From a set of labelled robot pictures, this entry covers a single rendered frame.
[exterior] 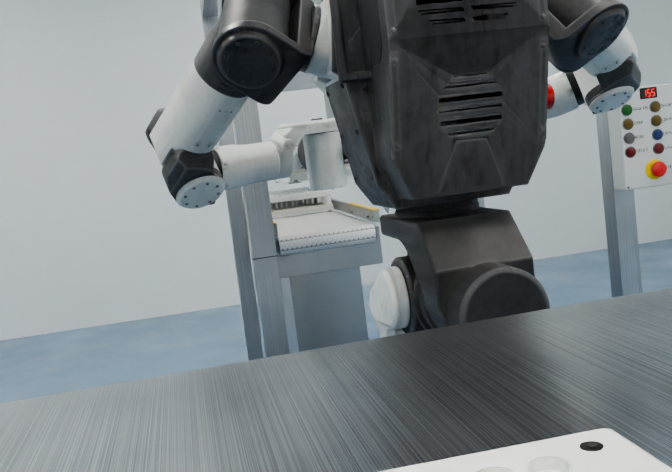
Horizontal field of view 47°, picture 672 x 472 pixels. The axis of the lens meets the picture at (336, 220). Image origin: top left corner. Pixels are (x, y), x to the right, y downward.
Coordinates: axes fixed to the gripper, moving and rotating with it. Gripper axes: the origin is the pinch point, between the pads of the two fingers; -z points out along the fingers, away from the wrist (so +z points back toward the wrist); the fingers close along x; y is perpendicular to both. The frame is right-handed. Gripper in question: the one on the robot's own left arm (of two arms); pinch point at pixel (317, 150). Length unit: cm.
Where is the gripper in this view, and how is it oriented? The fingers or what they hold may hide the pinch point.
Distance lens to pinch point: 158.8
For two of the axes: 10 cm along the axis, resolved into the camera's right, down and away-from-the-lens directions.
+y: 9.9, -1.2, 0.6
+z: 0.7, 1.1, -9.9
